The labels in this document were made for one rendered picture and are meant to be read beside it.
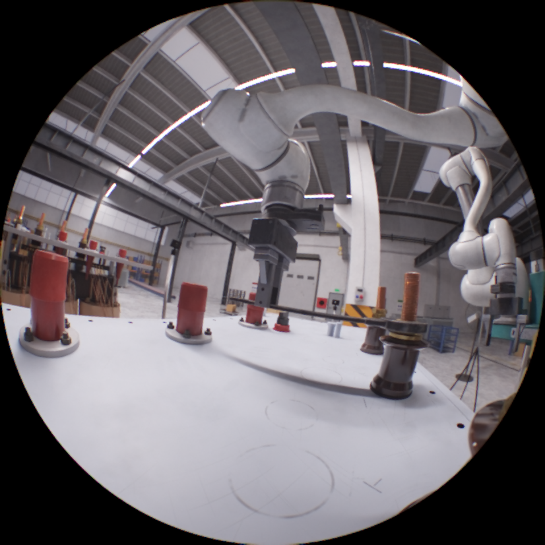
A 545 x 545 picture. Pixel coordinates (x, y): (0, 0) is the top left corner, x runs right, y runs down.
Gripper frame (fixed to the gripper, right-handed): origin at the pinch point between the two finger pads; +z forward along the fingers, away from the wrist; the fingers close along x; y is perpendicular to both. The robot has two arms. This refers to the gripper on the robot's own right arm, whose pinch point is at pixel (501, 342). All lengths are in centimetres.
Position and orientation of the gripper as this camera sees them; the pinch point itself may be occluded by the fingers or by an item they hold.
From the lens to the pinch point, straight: 72.2
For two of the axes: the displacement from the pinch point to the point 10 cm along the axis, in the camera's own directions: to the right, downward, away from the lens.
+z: -1.6, 9.8, -1.2
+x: 2.4, 1.5, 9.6
